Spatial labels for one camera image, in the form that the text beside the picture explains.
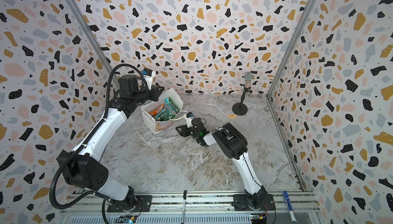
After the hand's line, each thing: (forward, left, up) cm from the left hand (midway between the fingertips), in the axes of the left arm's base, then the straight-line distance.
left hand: (163, 84), depth 76 cm
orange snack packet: (-1, +10, -22) cm, 24 cm away
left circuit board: (-52, +16, -36) cm, 65 cm away
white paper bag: (-12, +6, -20) cm, 24 cm away
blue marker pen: (-49, -61, -34) cm, 85 cm away
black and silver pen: (-44, -10, -36) cm, 57 cm away
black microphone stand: (+13, -47, -35) cm, 60 cm away
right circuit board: (-53, -45, -36) cm, 78 cm away
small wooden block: (+7, -41, -36) cm, 55 cm away
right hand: (-3, -3, -31) cm, 31 cm away
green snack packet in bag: (+3, +2, -25) cm, 26 cm away
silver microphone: (+11, -46, -5) cm, 47 cm away
